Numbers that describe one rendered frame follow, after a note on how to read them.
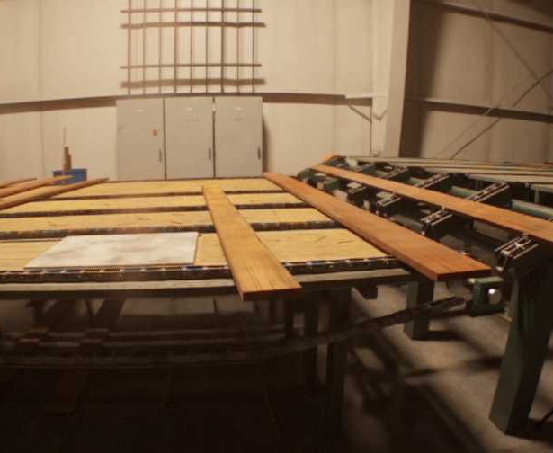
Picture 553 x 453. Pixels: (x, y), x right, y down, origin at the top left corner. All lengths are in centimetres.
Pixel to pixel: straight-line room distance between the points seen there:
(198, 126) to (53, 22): 345
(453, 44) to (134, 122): 647
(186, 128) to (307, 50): 271
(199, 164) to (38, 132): 319
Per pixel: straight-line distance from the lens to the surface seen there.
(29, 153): 801
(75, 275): 130
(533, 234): 167
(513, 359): 187
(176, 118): 667
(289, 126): 738
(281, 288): 97
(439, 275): 116
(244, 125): 665
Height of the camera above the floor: 123
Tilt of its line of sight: 12 degrees down
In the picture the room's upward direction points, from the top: straight up
